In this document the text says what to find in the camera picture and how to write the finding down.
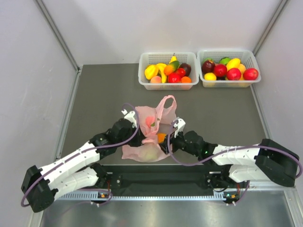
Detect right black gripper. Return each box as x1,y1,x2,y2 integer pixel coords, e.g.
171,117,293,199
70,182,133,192
157,127,200,157

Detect pink plastic bag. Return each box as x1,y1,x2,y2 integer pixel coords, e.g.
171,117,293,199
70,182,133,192
122,95,177,163

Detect green orange mango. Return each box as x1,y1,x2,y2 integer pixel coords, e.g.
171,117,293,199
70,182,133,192
164,60,179,76

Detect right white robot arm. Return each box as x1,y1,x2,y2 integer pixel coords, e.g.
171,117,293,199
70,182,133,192
160,131,303,187

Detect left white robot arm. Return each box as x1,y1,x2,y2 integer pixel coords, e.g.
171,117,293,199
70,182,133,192
21,117,143,213

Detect small yellow fruit in bag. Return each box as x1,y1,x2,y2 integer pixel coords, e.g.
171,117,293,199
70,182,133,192
144,150,158,162

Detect orange fruit in bag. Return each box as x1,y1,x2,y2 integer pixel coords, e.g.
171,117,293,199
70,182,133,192
157,133,167,144

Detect peach fruit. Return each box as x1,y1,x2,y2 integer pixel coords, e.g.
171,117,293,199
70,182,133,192
150,76,161,84

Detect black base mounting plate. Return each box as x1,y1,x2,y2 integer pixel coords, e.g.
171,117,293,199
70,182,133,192
80,164,240,197

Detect orange tangerine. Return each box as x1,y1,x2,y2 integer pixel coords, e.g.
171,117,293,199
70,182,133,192
181,76,192,83

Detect red apple in left basket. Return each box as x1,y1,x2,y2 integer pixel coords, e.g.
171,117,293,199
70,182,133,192
168,72,182,83

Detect yellow lemon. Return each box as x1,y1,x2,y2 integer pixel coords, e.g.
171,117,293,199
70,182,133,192
204,72,217,81

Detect dark plum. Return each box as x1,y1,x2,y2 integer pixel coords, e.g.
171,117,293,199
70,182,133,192
180,63,191,77

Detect dark red apple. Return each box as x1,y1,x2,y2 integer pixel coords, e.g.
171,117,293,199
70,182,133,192
201,60,215,74

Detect yellow banana bunch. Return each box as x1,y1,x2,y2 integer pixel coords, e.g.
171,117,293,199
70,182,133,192
156,63,167,83

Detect red apple middle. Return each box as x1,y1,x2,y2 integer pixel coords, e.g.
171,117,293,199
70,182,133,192
213,64,227,78

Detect red apple front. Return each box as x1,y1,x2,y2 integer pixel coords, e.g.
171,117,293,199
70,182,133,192
226,68,241,80

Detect left white plastic basket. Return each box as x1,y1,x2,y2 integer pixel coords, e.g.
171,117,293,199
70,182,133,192
138,52,199,90

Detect white plastic basket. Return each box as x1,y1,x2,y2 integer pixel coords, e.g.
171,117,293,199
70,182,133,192
197,49,261,88
138,52,199,90

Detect yellow pear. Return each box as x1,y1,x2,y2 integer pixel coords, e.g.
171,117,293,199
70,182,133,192
170,53,177,63

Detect green lime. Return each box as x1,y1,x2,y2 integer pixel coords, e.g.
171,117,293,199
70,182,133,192
219,57,231,65

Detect yellow mango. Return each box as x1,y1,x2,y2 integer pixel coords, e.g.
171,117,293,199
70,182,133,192
226,58,241,71

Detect red apple right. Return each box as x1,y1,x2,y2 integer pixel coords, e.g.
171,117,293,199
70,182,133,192
243,68,259,80

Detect right white plastic basket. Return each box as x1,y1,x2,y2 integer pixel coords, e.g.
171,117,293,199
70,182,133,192
197,49,261,88

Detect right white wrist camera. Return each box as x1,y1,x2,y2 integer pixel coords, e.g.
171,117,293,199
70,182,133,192
172,117,186,138

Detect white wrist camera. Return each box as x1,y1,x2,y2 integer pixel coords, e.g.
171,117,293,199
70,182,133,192
121,109,137,128
172,117,186,138

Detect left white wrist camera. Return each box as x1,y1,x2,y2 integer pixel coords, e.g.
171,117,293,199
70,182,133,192
121,109,137,128

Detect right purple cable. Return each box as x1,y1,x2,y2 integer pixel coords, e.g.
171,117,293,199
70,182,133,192
167,120,303,178

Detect purple cable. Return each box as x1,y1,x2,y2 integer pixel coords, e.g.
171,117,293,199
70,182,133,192
167,120,303,178
20,103,140,208

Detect grey slotted cable duct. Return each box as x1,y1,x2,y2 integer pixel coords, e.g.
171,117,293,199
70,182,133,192
56,190,240,201

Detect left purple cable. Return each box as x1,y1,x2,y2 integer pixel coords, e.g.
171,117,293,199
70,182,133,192
20,103,140,208

